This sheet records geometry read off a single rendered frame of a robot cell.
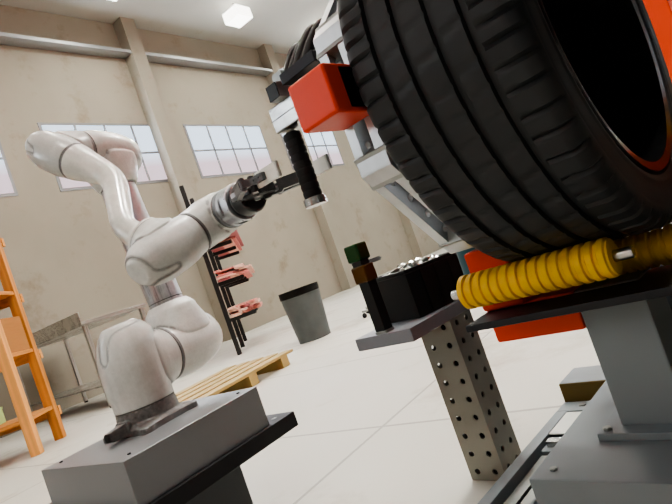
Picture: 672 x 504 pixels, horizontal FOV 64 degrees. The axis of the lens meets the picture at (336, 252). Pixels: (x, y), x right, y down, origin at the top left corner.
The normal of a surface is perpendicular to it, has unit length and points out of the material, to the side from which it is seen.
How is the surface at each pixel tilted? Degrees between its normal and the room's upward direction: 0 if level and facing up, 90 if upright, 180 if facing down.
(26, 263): 90
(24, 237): 90
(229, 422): 90
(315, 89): 90
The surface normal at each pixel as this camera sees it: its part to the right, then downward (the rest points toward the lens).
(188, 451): 0.75, -0.29
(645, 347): -0.66, 0.22
